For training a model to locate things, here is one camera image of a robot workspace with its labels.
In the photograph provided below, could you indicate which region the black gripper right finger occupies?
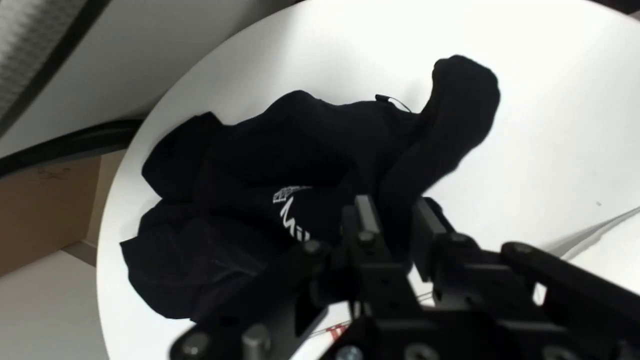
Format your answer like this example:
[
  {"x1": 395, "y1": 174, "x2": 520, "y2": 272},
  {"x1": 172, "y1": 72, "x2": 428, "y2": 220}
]
[{"x1": 410, "y1": 198, "x2": 640, "y2": 360}]

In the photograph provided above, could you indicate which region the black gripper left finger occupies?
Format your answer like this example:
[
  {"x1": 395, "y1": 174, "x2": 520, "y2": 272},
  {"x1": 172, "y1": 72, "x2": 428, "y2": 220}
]
[{"x1": 165, "y1": 194, "x2": 403, "y2": 360}]

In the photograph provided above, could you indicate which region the black t-shirt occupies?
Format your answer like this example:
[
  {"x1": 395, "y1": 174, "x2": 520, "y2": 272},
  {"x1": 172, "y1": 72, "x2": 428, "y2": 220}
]
[{"x1": 118, "y1": 53, "x2": 502, "y2": 324}]

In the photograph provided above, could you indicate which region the large flat cardboard box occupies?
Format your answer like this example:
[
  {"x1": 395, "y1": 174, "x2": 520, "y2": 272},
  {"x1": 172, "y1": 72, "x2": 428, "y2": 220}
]
[{"x1": 0, "y1": 117, "x2": 143, "y2": 278}]

